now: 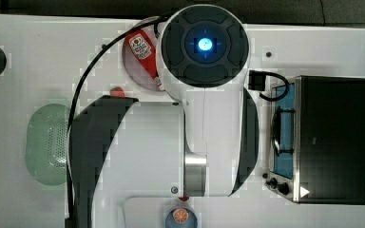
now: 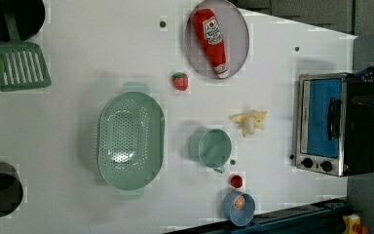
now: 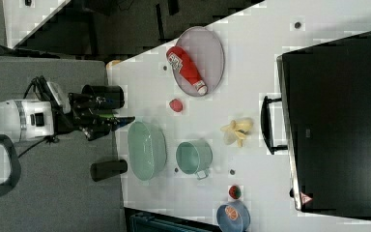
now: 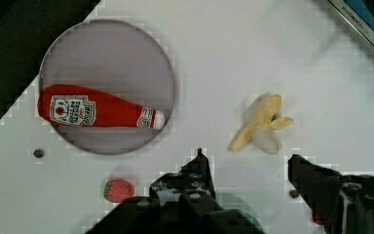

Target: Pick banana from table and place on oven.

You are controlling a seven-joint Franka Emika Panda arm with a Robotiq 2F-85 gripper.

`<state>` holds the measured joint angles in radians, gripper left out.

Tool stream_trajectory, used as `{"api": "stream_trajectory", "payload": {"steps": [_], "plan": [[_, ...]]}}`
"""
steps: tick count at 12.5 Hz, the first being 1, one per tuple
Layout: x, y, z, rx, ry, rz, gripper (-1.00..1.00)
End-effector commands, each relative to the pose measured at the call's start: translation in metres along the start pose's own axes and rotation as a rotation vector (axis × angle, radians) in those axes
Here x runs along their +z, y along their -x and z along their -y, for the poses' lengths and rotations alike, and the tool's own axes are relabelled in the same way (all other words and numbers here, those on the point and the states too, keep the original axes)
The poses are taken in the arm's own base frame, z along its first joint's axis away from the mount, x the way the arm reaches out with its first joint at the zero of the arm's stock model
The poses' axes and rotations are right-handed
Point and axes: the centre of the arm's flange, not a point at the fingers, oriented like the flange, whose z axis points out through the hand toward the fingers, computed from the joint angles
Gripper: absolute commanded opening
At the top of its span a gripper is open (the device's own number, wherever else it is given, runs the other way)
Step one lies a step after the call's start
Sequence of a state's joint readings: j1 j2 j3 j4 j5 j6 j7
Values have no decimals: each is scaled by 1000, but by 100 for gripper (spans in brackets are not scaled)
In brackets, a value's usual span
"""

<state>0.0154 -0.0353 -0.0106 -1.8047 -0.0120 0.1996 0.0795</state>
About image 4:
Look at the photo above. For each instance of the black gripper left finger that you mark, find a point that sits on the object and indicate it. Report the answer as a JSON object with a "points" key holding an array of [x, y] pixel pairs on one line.
{"points": [[178, 203]]}

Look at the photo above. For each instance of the red plush ketchup bottle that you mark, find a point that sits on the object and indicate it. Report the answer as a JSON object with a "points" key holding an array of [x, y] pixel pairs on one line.
{"points": [[77, 106]]}

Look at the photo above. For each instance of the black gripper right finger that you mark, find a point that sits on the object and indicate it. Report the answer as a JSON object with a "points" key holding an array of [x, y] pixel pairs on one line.
{"points": [[342, 204]]}

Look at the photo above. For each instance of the red plush strawberry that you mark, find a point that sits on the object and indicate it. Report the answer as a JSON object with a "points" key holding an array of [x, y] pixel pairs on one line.
{"points": [[118, 190]]}

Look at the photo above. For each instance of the yellow plush peeled banana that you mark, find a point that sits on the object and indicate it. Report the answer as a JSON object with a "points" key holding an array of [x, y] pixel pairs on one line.
{"points": [[260, 128]]}

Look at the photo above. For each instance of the green cup with handle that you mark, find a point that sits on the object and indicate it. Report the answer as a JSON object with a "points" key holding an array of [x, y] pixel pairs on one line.
{"points": [[233, 202]]}

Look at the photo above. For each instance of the grey round plate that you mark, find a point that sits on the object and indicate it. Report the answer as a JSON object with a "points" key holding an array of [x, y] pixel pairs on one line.
{"points": [[116, 58]]}

